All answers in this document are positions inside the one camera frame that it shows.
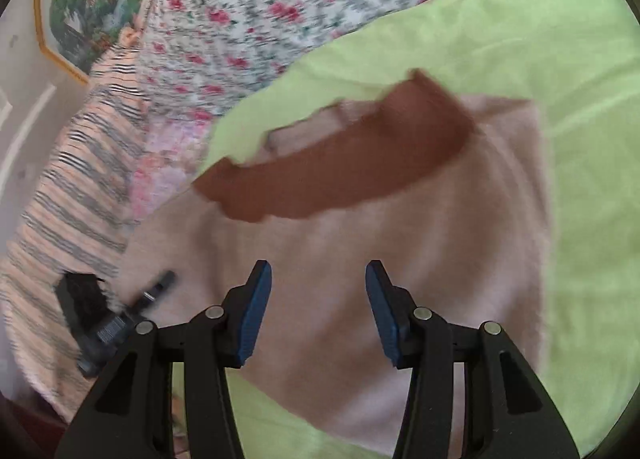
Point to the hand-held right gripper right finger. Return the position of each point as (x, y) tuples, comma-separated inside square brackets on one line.
[(385, 319)]

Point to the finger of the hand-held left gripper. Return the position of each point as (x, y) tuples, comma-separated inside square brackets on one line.
[(152, 289)]

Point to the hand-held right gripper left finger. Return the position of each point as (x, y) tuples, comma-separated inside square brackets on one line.
[(254, 319)]

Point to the beige knit sweater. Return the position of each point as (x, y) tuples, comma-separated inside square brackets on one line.
[(400, 219)]

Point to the pastel floral cloth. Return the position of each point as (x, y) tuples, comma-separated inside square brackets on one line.
[(160, 164)]

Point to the plaid blanket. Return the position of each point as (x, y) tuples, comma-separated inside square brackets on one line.
[(65, 189)]

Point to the pink ruffled cloth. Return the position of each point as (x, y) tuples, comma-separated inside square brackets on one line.
[(132, 37)]

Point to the red floral quilt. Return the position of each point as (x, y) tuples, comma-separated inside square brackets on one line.
[(250, 14)]

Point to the framed landscape picture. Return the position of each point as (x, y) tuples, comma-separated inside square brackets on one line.
[(85, 4)]

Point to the green bed sheet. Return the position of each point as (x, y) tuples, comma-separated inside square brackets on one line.
[(575, 89)]

